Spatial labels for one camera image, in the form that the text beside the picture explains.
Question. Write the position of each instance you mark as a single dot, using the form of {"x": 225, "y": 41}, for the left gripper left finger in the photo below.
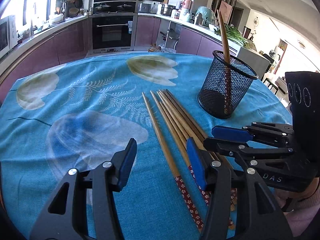
{"x": 64, "y": 214}

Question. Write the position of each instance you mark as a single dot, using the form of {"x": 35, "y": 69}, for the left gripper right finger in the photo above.
{"x": 258, "y": 215}

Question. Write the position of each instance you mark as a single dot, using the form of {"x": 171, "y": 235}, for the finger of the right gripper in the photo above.
{"x": 232, "y": 134}
{"x": 234, "y": 149}

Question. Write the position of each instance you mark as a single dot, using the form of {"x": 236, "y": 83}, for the dark wooden chopstick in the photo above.
{"x": 201, "y": 134}

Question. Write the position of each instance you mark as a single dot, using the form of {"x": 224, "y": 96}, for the teal kitchen appliance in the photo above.
{"x": 207, "y": 15}

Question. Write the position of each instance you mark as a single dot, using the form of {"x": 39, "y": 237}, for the kitchen window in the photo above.
{"x": 28, "y": 13}

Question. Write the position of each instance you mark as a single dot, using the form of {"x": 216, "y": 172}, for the person's right hand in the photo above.
{"x": 301, "y": 210}

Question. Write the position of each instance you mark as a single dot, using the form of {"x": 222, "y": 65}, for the black mesh utensil cup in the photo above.
{"x": 210, "y": 96}

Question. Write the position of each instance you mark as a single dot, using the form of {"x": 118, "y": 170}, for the blue floral tablecloth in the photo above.
{"x": 79, "y": 114}

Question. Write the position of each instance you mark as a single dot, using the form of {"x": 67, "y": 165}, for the green leafy vegetables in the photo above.
{"x": 234, "y": 35}

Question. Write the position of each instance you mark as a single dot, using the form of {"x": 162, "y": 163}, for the pink lower cabinets right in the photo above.
{"x": 183, "y": 37}

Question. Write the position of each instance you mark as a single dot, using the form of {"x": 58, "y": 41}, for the pink cabinets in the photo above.
{"x": 183, "y": 37}
{"x": 65, "y": 43}

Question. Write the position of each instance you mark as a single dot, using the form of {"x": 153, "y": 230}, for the cooking oil bottle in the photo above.
{"x": 155, "y": 49}

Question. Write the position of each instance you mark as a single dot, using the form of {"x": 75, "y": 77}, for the pink electric kettle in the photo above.
{"x": 187, "y": 4}

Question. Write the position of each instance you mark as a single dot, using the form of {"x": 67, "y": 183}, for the steel cooking pot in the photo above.
{"x": 166, "y": 9}

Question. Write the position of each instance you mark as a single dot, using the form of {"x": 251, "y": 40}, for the black built-in oven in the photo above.
{"x": 112, "y": 32}

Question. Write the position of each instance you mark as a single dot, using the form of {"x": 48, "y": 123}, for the pink lower cabinets left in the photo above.
{"x": 65, "y": 43}

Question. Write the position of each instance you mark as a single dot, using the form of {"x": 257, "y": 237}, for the black range hood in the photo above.
{"x": 114, "y": 6}

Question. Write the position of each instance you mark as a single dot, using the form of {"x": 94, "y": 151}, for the white microwave oven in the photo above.
{"x": 8, "y": 34}

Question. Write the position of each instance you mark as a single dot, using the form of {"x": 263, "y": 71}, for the black camera box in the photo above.
{"x": 303, "y": 90}

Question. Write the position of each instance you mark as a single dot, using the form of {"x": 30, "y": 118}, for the pink wall picture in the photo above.
{"x": 226, "y": 10}

